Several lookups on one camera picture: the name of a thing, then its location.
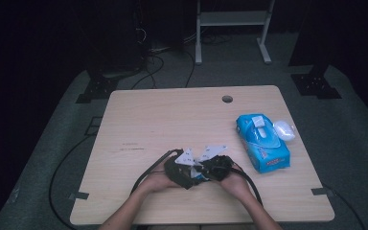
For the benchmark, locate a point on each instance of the person's right hand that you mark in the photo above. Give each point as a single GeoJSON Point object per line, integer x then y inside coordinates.
{"type": "Point", "coordinates": [238, 185]}

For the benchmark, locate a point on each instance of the person's left hand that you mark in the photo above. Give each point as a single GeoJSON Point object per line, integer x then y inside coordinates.
{"type": "Point", "coordinates": [156, 183]}

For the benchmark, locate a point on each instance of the black stand base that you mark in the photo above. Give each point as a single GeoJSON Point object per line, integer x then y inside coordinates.
{"type": "Point", "coordinates": [99, 87]}
{"type": "Point", "coordinates": [313, 84]}

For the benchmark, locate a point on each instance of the white metal stand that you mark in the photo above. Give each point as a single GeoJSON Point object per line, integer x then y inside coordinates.
{"type": "Point", "coordinates": [233, 17]}

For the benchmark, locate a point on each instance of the blue wet wipes pack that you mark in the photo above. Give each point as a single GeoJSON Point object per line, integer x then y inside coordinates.
{"type": "Point", "coordinates": [268, 153]}

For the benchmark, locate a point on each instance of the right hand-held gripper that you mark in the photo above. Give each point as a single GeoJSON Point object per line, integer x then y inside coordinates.
{"type": "Point", "coordinates": [218, 167]}

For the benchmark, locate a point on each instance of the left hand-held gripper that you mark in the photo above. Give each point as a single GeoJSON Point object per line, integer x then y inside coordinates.
{"type": "Point", "coordinates": [175, 172]}

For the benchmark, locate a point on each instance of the grey tape strip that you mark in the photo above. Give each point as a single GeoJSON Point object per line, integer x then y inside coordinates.
{"type": "Point", "coordinates": [321, 191]}
{"type": "Point", "coordinates": [78, 195]}

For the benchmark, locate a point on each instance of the white wet wipe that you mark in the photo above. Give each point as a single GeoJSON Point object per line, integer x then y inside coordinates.
{"type": "Point", "coordinates": [194, 172]}

